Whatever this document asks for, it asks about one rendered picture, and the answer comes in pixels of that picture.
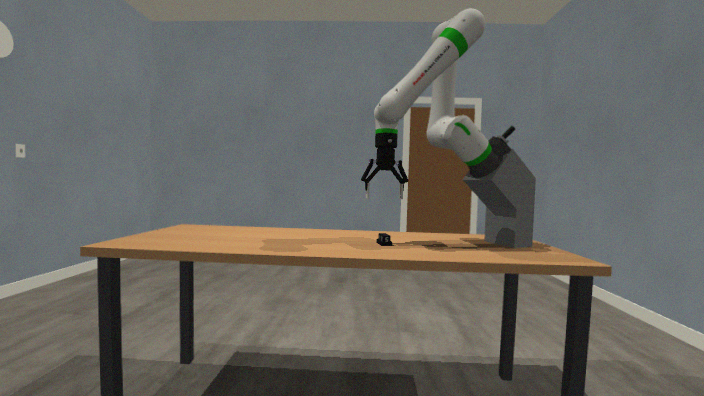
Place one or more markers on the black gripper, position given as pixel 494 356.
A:
pixel 385 161

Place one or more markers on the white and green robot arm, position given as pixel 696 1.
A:
pixel 452 39

